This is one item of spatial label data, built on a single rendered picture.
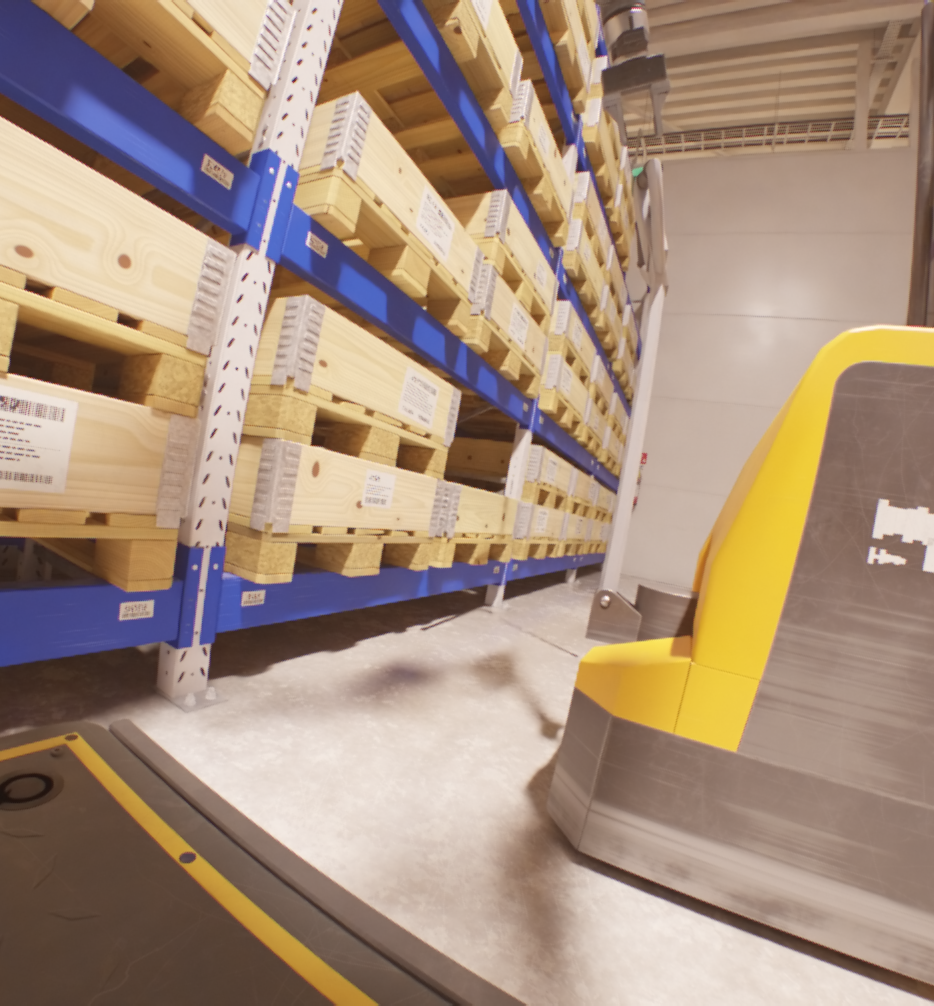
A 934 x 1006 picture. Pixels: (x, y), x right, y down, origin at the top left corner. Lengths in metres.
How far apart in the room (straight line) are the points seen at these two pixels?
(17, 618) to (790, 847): 1.24
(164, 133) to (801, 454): 1.19
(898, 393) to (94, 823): 0.92
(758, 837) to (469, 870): 0.42
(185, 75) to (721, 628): 1.37
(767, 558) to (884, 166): 8.08
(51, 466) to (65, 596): 0.25
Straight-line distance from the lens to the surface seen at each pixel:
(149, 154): 1.13
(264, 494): 1.16
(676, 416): 6.87
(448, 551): 1.91
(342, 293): 1.40
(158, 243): 1.01
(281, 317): 1.24
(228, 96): 1.19
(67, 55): 1.12
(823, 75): 10.31
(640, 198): 1.34
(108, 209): 0.98
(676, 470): 6.73
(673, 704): 0.78
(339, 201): 1.36
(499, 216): 2.21
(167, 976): 0.29
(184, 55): 1.23
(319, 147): 1.48
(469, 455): 2.99
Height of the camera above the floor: 0.55
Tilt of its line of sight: 2 degrees down
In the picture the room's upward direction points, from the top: 10 degrees clockwise
